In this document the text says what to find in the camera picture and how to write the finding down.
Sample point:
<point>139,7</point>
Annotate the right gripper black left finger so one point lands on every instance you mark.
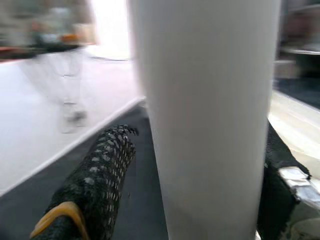
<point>100,180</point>

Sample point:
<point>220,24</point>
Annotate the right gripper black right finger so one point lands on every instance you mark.
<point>277,195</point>

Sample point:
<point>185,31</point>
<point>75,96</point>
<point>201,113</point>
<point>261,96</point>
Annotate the white plastic table leg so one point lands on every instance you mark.
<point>207,112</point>

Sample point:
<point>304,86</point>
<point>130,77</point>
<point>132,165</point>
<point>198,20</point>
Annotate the white plastic table top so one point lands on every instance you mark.
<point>295,120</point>

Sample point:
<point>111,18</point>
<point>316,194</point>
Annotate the black wok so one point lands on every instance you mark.
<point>302,63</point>

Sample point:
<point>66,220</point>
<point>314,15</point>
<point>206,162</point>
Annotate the dark wall shelf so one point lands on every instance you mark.
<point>37,48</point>

